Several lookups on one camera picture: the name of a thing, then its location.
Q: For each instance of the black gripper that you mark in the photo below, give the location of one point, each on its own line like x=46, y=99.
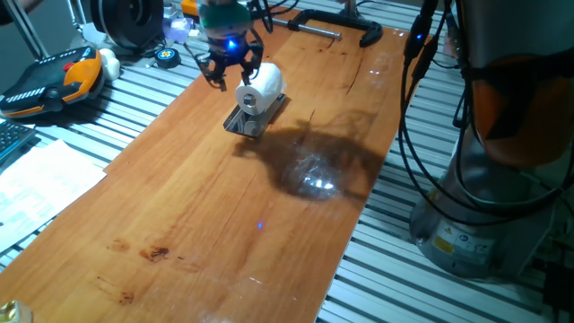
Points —
x=229, y=45

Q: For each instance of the white paper roll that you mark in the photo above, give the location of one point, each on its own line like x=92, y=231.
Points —
x=264, y=85

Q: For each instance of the person's forearm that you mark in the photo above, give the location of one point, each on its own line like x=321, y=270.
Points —
x=18, y=6

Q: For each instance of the metal roll holder shelf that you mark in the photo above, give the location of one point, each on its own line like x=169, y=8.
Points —
x=251, y=124

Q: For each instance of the small black round disc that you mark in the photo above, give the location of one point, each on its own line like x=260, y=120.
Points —
x=167, y=57

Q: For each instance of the clear purple plastic object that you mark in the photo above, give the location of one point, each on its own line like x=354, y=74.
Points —
x=177, y=29

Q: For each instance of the small orange object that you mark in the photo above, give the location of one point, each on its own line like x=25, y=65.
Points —
x=189, y=8

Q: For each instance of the large black round spool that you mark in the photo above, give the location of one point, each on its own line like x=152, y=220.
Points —
x=130, y=22

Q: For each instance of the white rounded plastic object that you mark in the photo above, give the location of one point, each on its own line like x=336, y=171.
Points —
x=111, y=65

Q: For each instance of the black C-clamp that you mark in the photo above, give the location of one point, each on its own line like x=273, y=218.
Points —
x=359, y=24

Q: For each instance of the wooden board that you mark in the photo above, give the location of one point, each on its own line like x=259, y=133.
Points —
x=215, y=202

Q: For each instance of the metal tripod leg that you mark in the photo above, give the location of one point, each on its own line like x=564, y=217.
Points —
x=75, y=11
x=27, y=31

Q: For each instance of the black and orange teach pendant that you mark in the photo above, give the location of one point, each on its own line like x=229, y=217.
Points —
x=49, y=83

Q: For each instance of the white printed paper sheet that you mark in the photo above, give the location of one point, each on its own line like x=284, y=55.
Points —
x=40, y=184

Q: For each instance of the black keyboard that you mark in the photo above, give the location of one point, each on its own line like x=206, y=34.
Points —
x=11, y=137

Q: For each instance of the brass metal object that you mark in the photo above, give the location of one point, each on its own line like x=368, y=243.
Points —
x=13, y=313

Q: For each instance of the metal stand post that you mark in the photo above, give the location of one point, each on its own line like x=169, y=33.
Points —
x=350, y=8

